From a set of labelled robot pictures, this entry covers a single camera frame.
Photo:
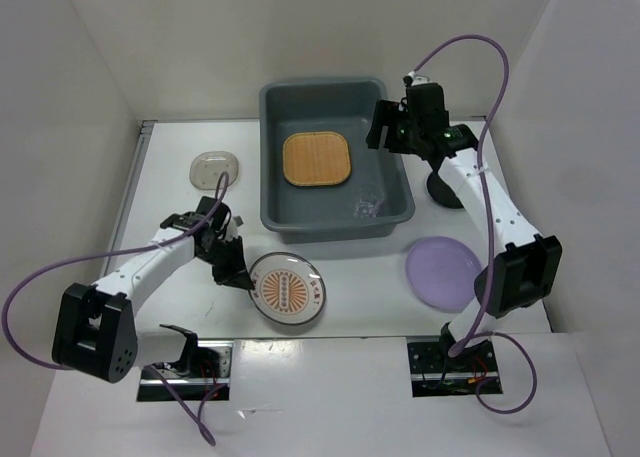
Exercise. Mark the purple round plate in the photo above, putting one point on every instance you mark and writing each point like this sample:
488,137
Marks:
441,272

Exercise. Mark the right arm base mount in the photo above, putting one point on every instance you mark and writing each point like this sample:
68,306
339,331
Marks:
433,374

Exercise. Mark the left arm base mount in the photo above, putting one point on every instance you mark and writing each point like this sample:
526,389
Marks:
209,374

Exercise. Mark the black round plate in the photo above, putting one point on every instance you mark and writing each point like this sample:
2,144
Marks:
441,193

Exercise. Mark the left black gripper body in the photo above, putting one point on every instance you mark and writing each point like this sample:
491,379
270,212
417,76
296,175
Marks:
225,256

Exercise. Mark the woven bamboo square tray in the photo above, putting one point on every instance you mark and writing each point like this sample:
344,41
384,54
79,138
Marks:
313,159

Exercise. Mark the grey plastic bin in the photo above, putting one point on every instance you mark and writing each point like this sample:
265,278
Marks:
345,106

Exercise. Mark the clear square small dish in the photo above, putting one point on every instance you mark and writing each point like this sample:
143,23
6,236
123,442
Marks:
206,169

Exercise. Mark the round patterned plate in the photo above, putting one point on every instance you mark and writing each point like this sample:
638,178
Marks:
289,292

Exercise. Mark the clear plastic cup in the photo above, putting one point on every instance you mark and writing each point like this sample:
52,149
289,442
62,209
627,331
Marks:
367,201

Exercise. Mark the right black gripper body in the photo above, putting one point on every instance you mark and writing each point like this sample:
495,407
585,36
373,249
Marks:
407,130

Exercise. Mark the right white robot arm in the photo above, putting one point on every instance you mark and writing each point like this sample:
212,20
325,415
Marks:
522,263

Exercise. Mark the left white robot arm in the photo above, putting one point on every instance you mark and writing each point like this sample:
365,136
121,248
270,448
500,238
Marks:
96,332

